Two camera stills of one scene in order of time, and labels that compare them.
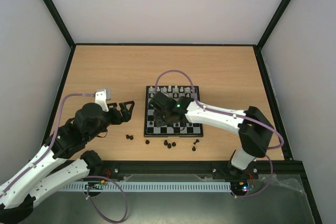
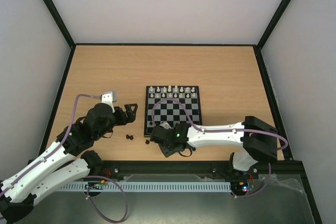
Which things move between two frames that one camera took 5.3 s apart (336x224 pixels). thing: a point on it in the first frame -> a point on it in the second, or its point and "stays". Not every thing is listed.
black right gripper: (159, 112) -> (166, 148)
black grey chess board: (184, 129) stays
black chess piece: (130, 137) stays
